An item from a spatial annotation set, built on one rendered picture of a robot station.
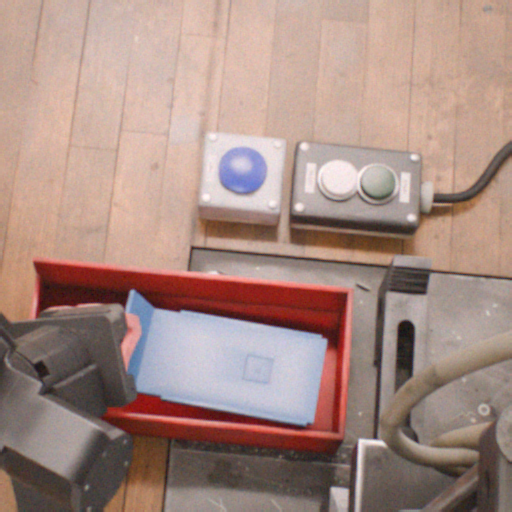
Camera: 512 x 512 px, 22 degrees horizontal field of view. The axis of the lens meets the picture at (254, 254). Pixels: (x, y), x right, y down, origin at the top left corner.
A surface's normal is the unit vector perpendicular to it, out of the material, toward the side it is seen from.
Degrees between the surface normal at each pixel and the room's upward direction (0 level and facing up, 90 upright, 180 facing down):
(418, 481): 0
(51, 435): 15
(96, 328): 44
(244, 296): 90
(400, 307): 0
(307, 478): 0
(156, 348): 10
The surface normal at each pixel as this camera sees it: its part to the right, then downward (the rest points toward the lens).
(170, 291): -0.09, 0.94
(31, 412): -0.17, -0.44
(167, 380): 0.04, -0.48
